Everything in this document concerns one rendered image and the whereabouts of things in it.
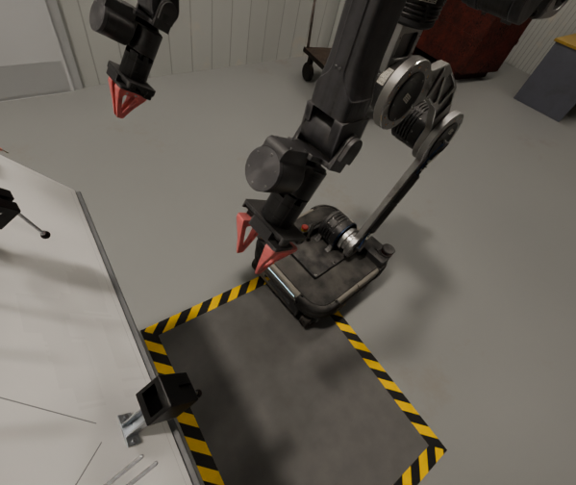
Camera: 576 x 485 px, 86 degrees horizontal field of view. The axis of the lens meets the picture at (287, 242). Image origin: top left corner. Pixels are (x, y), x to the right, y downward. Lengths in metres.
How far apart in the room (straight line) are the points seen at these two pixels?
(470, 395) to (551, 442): 0.40
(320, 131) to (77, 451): 0.50
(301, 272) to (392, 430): 0.81
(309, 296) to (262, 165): 1.13
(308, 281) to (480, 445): 1.07
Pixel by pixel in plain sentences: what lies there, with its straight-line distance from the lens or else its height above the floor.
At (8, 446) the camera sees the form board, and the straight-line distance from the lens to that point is 0.48.
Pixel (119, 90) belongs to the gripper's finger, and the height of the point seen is 1.11.
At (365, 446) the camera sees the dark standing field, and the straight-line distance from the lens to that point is 1.62.
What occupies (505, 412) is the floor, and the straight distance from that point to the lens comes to 2.05.
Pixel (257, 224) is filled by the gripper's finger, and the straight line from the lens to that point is 0.49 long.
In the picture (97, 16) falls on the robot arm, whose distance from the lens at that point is 0.80.
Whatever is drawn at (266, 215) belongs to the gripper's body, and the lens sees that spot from 0.48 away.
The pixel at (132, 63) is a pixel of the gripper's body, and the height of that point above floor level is 1.15.
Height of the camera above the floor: 1.48
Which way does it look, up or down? 49 degrees down
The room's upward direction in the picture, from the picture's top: 17 degrees clockwise
